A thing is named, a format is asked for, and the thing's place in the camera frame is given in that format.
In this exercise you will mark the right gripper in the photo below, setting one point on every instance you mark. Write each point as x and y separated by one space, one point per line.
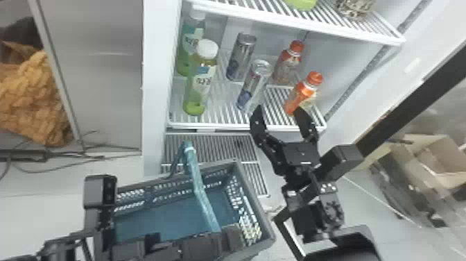
300 158

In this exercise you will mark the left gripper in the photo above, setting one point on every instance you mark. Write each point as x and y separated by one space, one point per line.
145 251

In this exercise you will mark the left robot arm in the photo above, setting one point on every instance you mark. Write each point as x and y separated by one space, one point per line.
62 249

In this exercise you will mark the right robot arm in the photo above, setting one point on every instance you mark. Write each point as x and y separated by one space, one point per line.
327 226

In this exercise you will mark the orange bottle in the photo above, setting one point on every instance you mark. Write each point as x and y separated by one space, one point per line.
287 65
300 93

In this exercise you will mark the blue basket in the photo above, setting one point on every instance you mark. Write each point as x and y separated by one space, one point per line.
174 218

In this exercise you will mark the silver blue can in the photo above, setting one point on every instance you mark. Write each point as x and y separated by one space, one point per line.
253 85
240 58

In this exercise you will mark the green bottle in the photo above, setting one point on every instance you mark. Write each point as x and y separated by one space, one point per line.
199 80
301 3
188 43

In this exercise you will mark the fridge door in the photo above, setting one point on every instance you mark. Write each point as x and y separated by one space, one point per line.
397 94

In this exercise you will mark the white fridge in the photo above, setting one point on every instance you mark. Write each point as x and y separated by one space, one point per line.
156 91

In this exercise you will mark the grey speckled can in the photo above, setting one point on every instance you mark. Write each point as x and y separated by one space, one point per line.
353 7

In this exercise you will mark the cardboard box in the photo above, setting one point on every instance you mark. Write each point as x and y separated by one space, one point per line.
433 160

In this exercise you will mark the tan woven cloth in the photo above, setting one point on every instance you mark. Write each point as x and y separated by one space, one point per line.
32 98

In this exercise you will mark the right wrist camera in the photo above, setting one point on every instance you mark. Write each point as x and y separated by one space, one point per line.
340 160

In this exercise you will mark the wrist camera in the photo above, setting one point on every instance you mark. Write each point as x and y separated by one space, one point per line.
340 160
100 191

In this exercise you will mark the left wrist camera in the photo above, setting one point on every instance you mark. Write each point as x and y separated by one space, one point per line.
100 191

